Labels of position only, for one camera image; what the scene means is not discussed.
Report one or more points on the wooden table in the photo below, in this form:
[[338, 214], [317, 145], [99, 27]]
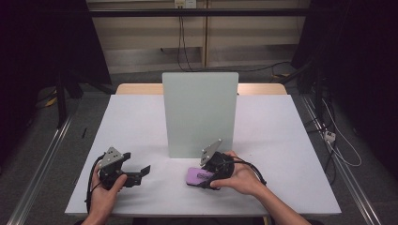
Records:
[[137, 89]]

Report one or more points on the white wall outlet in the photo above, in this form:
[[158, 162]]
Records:
[[185, 3]]

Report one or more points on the small black stick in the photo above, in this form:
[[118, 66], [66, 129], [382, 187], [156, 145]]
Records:
[[84, 133]]

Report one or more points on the white table cover sheet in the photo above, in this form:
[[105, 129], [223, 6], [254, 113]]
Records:
[[140, 125]]

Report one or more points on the person's left hand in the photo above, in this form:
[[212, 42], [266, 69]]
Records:
[[104, 201]]

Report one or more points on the white power plug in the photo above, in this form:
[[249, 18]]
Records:
[[329, 136]]

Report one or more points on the aluminium floor rail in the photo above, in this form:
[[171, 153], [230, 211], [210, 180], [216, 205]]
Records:
[[347, 175], [43, 156]]

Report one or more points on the white whiteboard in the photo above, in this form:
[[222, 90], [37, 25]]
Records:
[[194, 115]]

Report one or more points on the person's right hand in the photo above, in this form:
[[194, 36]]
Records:
[[244, 178]]

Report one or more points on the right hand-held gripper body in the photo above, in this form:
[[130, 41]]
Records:
[[220, 165]]

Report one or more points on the black horizontal bar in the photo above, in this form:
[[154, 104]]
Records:
[[140, 12]]

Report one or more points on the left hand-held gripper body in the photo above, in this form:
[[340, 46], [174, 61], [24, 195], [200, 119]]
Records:
[[110, 161]]

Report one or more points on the black metal stand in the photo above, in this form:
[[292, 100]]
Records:
[[61, 103], [317, 93]]

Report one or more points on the black curtain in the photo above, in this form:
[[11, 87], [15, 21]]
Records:
[[363, 62], [37, 47]]

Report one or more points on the purple whiteboard eraser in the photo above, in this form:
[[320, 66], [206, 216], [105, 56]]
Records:
[[195, 177]]

